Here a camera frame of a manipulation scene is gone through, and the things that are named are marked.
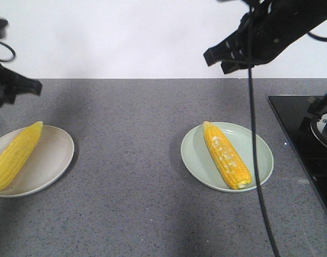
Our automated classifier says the speckled orange-yellow corn cob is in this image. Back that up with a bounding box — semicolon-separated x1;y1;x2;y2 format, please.
203;121;252;190

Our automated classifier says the black gripper viewer right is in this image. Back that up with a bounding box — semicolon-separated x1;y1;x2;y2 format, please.
203;1;327;74

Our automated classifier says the black cable viewer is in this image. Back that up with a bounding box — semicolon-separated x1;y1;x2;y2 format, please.
0;41;16;62
247;7;281;257

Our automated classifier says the yellow corn cob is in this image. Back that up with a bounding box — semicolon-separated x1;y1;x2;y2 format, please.
0;121;43;191

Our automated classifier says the black glass gas hob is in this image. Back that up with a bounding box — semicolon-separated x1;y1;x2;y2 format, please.
268;95;327;212

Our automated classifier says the black gripper viewer left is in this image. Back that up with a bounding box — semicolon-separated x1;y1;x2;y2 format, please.
0;63;43;106

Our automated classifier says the black cable viewer left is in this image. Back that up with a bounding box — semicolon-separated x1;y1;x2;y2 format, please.
0;41;16;62

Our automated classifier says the black cable viewer right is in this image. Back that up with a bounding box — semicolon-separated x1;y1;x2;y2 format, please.
247;7;281;257

